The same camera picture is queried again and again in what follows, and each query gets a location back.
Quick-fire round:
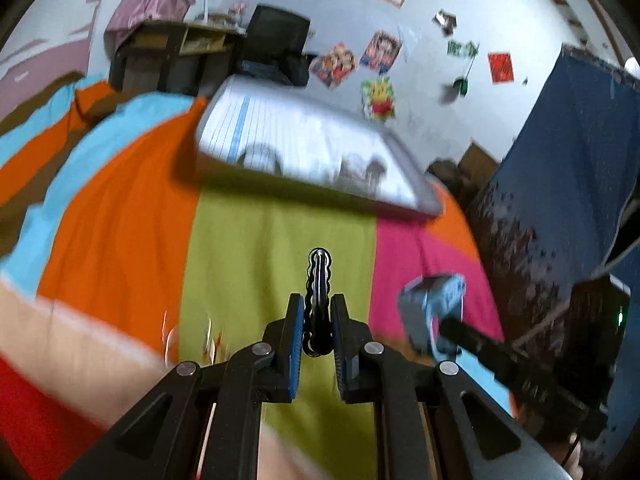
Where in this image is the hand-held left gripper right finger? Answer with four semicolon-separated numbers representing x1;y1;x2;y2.
330;294;573;480

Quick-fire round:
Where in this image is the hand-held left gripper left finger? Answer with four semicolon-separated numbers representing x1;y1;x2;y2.
60;294;305;480

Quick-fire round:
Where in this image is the multicolour striped blanket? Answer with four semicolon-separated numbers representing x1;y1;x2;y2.
0;75;521;480

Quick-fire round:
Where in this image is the wooden desk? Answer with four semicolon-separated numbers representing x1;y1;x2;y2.
107;20;247;97

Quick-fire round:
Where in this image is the brown bag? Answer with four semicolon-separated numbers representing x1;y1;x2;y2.
425;159;468;207

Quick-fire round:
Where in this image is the red paper envelope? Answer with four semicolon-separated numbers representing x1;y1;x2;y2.
487;52;516;85

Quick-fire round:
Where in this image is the green paper decoration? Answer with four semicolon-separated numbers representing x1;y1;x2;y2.
447;40;480;59

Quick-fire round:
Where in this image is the pile of books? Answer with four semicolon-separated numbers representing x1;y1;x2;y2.
214;2;249;29

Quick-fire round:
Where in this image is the grey tray with grid paper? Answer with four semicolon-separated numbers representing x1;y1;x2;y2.
195;75;446;218

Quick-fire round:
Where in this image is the cartoon family poster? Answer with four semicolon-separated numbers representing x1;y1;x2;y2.
309;42;359;89

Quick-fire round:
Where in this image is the anime character poster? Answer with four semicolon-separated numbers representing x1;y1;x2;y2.
360;30;404;74

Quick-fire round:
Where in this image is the yellow bear poster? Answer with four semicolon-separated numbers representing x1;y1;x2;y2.
361;77;397;122

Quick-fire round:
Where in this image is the silver foil decoration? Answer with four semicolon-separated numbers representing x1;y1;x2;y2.
432;8;459;37

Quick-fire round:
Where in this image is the dark blue starry cloth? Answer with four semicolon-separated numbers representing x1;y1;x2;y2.
467;42;640;480

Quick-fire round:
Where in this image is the person's right forearm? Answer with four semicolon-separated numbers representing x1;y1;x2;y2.
517;402;587;480

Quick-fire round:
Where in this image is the black office chair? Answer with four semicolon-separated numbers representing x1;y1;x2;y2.
239;4;312;87

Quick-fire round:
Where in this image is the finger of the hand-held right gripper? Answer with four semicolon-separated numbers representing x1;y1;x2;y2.
439;316;526;391

